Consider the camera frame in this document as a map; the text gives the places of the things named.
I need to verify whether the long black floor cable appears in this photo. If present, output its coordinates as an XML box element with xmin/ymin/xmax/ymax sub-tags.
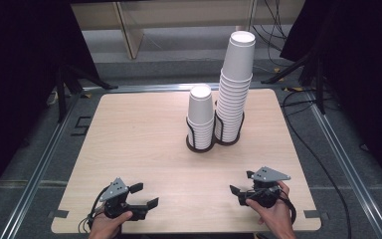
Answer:
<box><xmin>281</xmin><ymin>89</ymin><xmax>352</xmax><ymax>239</ymax></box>

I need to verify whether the right hand-held gripper black cable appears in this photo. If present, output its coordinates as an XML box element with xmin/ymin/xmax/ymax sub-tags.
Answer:
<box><xmin>279</xmin><ymin>194</ymin><xmax>298</xmax><ymax>225</ymax></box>

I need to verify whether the person's left hand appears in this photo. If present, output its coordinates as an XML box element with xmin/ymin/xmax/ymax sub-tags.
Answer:
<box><xmin>89</xmin><ymin>210</ymin><xmax>134</xmax><ymax>239</ymax></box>

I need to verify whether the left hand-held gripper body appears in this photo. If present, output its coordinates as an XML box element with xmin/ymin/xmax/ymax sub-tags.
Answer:
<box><xmin>99</xmin><ymin>177</ymin><xmax>147</xmax><ymax>221</ymax></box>

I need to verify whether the black double cup holder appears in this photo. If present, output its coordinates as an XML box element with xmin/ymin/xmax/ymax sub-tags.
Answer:
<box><xmin>185</xmin><ymin>100</ymin><xmax>246</xmax><ymax>154</ymax></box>

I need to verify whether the bundle of black cables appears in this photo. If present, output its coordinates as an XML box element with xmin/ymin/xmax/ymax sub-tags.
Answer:
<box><xmin>252</xmin><ymin>0</ymin><xmax>290</xmax><ymax>68</ymax></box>

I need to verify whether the black curtain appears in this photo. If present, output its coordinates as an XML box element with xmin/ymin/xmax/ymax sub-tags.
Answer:
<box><xmin>280</xmin><ymin>0</ymin><xmax>382</xmax><ymax>187</ymax></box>
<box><xmin>0</xmin><ymin>0</ymin><xmax>101</xmax><ymax>207</ymax></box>

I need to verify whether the beige wooden shelf unit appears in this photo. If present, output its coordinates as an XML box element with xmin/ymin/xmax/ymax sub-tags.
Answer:
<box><xmin>70</xmin><ymin>0</ymin><xmax>258</xmax><ymax>61</ymax></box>

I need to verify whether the left hand-held gripper black cable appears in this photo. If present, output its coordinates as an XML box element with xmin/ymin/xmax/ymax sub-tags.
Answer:
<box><xmin>78</xmin><ymin>185</ymin><xmax>113</xmax><ymax>234</ymax></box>

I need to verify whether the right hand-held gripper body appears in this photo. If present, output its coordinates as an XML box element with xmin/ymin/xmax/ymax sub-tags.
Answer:
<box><xmin>242</xmin><ymin>166</ymin><xmax>291</xmax><ymax>209</ymax></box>

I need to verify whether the aluminium floor rail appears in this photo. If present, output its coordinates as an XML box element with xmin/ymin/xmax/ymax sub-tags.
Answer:
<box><xmin>304</xmin><ymin>89</ymin><xmax>382</xmax><ymax>239</ymax></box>
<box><xmin>83</xmin><ymin>83</ymin><xmax>263</xmax><ymax>95</ymax></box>
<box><xmin>0</xmin><ymin>94</ymin><xmax>83</xmax><ymax>239</ymax></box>

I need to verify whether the black metal stand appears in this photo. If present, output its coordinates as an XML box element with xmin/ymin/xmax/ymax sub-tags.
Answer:
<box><xmin>55</xmin><ymin>64</ymin><xmax>118</xmax><ymax>123</ymax></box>
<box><xmin>261</xmin><ymin>49</ymin><xmax>327</xmax><ymax>116</ymax></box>

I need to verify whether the short stack of white cups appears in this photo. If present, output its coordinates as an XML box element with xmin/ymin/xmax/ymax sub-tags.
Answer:
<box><xmin>186</xmin><ymin>84</ymin><xmax>216</xmax><ymax>151</ymax></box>

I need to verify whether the person's right hand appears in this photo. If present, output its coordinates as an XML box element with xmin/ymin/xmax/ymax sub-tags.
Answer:
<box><xmin>245</xmin><ymin>180</ymin><xmax>296</xmax><ymax>235</ymax></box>

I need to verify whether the tall stack of white cups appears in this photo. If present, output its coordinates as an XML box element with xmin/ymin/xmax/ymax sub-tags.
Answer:
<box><xmin>214</xmin><ymin>30</ymin><xmax>257</xmax><ymax>143</ymax></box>

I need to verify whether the black tape strip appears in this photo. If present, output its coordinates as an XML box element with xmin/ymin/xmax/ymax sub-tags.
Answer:
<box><xmin>47</xmin><ymin>209</ymin><xmax>70</xmax><ymax>220</ymax></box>
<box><xmin>303</xmin><ymin>209</ymin><xmax>330</xmax><ymax>220</ymax></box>

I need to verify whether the hand-held gripper black cable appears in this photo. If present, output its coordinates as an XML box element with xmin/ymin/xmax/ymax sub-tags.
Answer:
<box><xmin>78</xmin><ymin>185</ymin><xmax>113</xmax><ymax>234</ymax></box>
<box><xmin>279</xmin><ymin>194</ymin><xmax>298</xmax><ymax>225</ymax></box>

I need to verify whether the black tape floor mark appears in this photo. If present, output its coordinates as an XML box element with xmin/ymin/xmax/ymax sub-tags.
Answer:
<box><xmin>71</xmin><ymin>116</ymin><xmax>93</xmax><ymax>137</ymax></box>

